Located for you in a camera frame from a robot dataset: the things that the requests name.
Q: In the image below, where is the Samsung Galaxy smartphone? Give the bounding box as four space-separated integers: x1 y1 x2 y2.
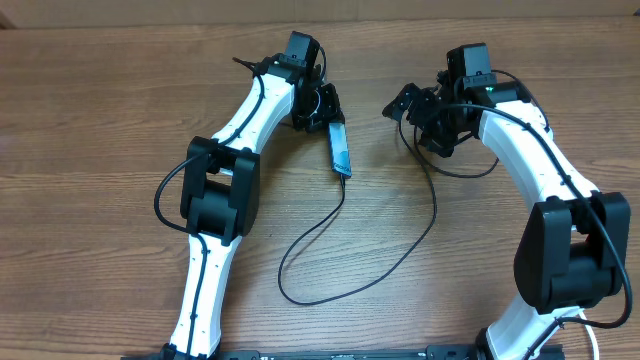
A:
328 122 352 178

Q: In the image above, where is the cardboard back panel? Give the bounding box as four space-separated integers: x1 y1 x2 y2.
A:
1 0 639 29

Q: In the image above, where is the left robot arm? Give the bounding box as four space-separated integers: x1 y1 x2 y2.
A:
160 32 352 359

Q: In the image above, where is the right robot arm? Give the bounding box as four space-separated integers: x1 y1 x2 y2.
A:
383 43 633 359

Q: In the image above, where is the black USB charging cable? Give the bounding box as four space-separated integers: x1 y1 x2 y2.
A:
277 112 501 307

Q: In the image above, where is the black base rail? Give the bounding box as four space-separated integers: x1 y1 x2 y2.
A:
121 344 565 360

